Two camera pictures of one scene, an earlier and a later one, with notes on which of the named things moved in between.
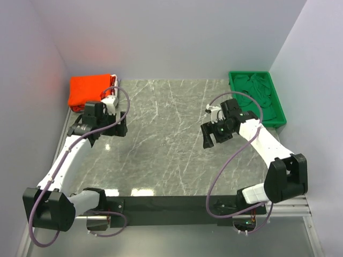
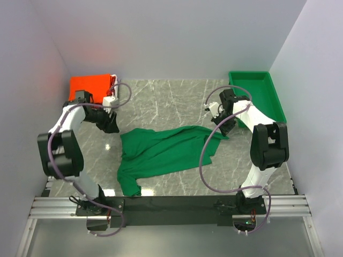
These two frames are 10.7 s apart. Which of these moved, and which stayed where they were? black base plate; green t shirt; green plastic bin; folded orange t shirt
Moved: green t shirt
Stayed: green plastic bin; folded orange t shirt; black base plate
